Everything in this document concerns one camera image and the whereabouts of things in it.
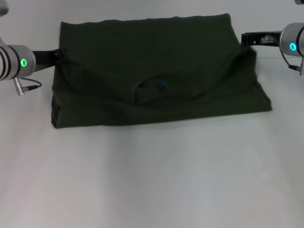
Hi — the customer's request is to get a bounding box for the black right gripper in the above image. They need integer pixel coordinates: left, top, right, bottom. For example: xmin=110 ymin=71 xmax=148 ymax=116
xmin=241 ymin=29 xmax=282 ymax=47

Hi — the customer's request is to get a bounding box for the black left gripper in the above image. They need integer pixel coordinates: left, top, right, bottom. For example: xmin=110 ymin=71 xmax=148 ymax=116
xmin=32 ymin=48 xmax=68 ymax=72

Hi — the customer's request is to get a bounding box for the dark green FREE! t-shirt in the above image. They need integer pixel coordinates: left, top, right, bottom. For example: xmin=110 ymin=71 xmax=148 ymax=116
xmin=51 ymin=13 xmax=273 ymax=130

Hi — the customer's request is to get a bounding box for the right arm dark cable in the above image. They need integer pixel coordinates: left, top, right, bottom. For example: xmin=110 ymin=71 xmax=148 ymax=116
xmin=260 ymin=35 xmax=304 ymax=76

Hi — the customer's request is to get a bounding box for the arm dark cable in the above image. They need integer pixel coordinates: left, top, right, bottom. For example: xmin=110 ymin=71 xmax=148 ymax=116
xmin=260 ymin=35 xmax=304 ymax=76
xmin=13 ymin=76 xmax=43 ymax=97

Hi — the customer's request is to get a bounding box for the left arm dark cable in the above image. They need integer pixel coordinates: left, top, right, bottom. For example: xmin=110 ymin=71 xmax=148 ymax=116
xmin=13 ymin=76 xmax=43 ymax=97

